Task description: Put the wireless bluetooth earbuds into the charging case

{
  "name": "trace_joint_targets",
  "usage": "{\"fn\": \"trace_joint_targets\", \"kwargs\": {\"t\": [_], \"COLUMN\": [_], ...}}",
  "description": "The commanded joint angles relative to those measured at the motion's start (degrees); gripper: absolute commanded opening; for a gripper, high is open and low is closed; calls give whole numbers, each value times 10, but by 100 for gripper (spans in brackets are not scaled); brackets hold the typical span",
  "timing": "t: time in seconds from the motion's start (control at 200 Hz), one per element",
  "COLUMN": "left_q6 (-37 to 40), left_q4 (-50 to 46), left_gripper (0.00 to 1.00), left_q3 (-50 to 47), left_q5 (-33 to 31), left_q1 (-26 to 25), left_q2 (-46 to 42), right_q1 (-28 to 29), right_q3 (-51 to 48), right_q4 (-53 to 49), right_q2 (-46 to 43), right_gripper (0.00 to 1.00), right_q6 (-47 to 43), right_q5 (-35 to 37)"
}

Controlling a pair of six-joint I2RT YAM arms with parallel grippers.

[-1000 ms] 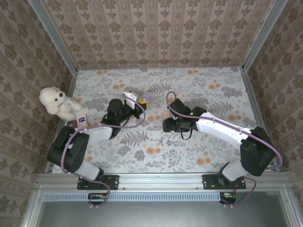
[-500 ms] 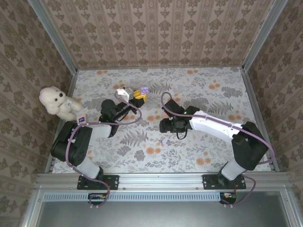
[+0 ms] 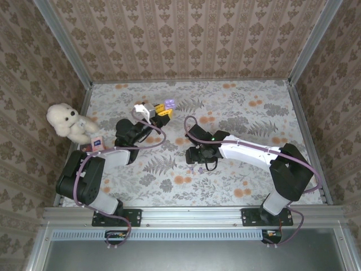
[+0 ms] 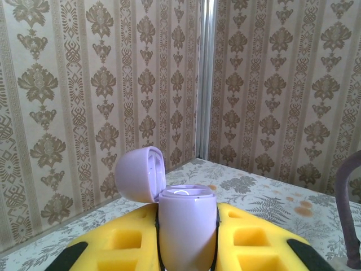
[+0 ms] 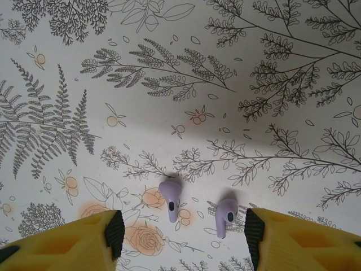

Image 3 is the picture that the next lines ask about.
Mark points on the aluminium mounting rail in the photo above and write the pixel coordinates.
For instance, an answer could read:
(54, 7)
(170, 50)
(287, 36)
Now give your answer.
(191, 217)

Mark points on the small pink box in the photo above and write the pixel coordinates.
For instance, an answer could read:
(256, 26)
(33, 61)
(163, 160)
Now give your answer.
(97, 144)

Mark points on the aluminium frame post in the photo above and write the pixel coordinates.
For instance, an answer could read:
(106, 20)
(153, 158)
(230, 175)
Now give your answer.
(313, 42)
(65, 42)

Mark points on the white teddy bear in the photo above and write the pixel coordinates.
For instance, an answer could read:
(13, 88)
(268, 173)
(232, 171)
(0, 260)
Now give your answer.
(65, 118)

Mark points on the small circuit board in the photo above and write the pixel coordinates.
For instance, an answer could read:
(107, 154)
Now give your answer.
(115, 235)
(272, 234)

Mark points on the dark printed card packet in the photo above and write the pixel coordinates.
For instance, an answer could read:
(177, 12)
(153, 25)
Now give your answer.
(86, 148)

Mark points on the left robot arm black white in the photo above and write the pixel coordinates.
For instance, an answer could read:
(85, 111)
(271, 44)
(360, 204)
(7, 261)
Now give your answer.
(79, 180)

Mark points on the grey metal sheet panel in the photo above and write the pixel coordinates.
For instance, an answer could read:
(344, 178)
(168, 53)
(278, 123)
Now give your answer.
(191, 257)

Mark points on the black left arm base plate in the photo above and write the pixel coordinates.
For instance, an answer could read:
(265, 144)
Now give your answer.
(135, 217)

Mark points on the aluminium side rail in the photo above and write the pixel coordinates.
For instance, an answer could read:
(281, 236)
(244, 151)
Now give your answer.
(299, 107)
(86, 98)

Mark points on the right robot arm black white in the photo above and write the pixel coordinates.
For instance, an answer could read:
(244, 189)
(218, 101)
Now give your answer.
(248, 152)

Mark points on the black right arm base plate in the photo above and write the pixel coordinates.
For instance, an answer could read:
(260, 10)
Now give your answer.
(248, 217)

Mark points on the purple earbud charging case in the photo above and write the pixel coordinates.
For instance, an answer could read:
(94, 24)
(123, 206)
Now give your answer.
(170, 104)

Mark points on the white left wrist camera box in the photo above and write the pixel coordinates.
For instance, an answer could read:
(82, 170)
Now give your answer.
(141, 110)

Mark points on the floral patterned tablecloth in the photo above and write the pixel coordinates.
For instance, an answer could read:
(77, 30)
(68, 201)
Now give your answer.
(158, 194)

